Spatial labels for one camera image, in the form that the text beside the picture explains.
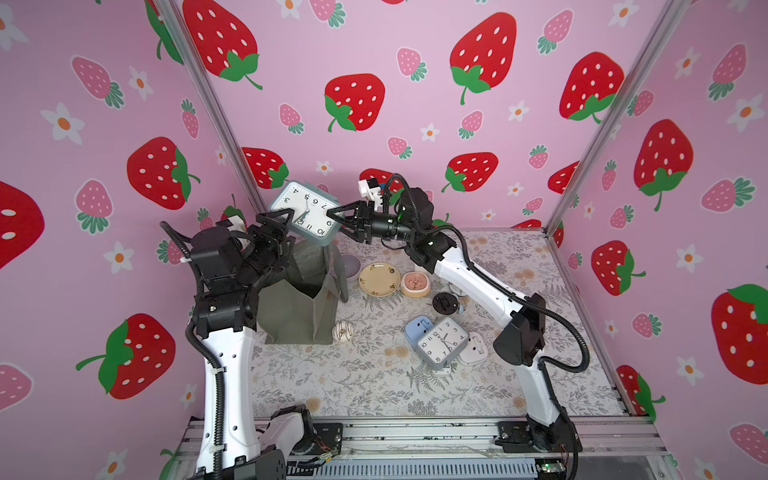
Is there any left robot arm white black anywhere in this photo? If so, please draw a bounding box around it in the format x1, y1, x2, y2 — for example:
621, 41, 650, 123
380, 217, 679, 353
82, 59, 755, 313
160, 209, 314, 479

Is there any white round alarm clock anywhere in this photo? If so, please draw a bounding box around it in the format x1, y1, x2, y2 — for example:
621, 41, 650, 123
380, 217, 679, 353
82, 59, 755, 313
448, 283, 466, 297

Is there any aluminium frame rail front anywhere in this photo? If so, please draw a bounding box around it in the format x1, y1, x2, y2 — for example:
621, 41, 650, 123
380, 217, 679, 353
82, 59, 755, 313
173, 415, 670, 463

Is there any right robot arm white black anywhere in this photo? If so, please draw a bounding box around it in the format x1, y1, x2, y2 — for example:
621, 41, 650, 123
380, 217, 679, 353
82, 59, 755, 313
323, 179, 590, 454

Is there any light blue alarm clock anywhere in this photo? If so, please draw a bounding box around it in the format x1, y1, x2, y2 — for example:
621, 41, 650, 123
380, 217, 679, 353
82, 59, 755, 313
404, 316, 434, 349

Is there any yellow ceramic plate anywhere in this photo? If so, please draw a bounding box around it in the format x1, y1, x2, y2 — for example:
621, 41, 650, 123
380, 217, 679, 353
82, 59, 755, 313
358, 262, 402, 298

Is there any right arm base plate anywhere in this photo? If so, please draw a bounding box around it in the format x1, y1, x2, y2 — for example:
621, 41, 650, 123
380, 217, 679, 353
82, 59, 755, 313
494, 417, 583, 453

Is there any olive green canvas bag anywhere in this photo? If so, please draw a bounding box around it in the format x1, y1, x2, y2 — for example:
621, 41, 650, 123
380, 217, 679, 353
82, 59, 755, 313
257, 241, 349, 345

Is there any beige striped small ball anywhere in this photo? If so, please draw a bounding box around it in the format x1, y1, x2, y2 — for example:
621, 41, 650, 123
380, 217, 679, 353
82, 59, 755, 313
332, 320, 355, 342

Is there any lavender grey bowl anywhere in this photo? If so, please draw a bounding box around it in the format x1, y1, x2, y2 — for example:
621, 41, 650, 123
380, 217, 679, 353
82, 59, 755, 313
342, 254, 362, 282

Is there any small black round clock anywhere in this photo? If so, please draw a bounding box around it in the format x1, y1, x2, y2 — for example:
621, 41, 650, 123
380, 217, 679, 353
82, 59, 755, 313
432, 292, 462, 316

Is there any grey square analog clock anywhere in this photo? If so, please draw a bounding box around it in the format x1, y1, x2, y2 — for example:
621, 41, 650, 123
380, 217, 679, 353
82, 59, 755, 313
414, 317, 469, 371
270, 181, 340, 246

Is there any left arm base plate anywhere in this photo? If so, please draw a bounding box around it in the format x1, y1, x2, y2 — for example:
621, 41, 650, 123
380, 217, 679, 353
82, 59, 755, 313
263, 422, 344, 457

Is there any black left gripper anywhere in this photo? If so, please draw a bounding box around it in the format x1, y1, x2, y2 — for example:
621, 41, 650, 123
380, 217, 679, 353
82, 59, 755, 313
232, 211, 291, 295

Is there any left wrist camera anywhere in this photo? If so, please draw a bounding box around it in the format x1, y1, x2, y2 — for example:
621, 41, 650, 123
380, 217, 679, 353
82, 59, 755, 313
191, 220, 242, 270

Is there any peach round alarm clock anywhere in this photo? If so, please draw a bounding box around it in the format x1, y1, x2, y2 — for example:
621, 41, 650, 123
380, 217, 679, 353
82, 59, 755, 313
400, 271, 431, 298

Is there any white pink alarm clock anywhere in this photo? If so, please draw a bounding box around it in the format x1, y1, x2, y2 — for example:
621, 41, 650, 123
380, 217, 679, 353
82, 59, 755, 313
458, 332, 488, 366

